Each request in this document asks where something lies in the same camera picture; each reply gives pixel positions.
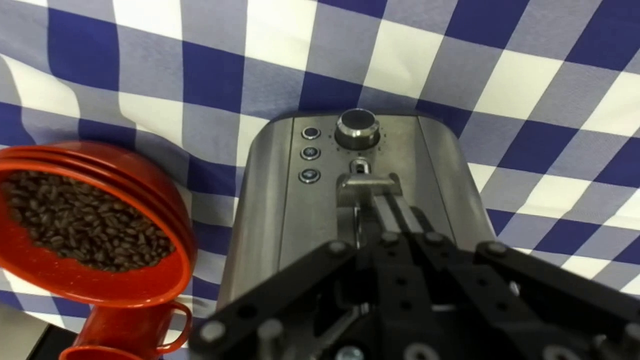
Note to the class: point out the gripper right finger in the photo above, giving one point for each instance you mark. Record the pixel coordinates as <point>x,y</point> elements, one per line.
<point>540,290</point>

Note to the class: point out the red plastic cup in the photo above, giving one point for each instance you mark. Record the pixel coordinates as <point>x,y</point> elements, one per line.
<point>125,325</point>
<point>95,354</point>

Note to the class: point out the red plastic bowl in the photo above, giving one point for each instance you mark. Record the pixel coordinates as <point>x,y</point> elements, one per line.
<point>100,287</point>

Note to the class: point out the stainless steel toaster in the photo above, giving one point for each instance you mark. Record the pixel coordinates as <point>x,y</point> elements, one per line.
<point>280,210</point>

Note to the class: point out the toaster lever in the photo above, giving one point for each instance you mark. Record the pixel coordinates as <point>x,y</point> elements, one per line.
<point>367,184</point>

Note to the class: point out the blue white checkered cloth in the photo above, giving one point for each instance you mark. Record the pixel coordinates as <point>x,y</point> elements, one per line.
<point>85,50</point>

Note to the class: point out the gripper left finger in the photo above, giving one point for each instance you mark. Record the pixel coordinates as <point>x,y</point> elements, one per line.
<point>400,280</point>

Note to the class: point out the heap of coffee beans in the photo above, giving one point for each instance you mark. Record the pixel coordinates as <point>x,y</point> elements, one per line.
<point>80,220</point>

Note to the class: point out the toaster knob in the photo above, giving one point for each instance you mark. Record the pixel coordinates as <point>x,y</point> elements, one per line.
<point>357,127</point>

